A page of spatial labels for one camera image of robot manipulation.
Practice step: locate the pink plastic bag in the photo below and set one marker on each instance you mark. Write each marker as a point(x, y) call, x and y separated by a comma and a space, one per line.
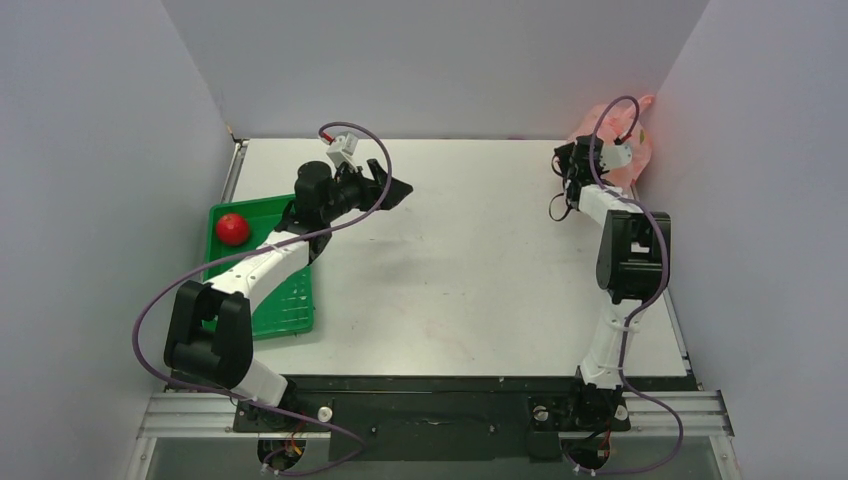
point(622, 122)

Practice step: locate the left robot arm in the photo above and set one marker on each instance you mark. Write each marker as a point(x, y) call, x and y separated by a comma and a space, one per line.
point(211, 332)

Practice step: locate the red fake apple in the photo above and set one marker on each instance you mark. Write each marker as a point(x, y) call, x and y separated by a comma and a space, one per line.
point(232, 229)

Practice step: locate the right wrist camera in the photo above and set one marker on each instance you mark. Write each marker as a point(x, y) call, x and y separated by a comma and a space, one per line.
point(615, 156)

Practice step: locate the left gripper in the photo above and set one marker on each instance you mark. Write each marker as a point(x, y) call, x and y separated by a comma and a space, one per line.
point(370, 189)

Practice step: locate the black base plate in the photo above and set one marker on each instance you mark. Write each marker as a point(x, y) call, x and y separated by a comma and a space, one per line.
point(431, 418)

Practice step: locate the green plastic tray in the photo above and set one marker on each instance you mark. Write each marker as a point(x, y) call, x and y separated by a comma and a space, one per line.
point(289, 308)

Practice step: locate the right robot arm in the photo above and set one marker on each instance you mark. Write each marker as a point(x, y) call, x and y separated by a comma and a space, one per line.
point(632, 266)

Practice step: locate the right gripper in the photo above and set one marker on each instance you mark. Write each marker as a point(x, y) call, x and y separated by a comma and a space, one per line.
point(573, 162)

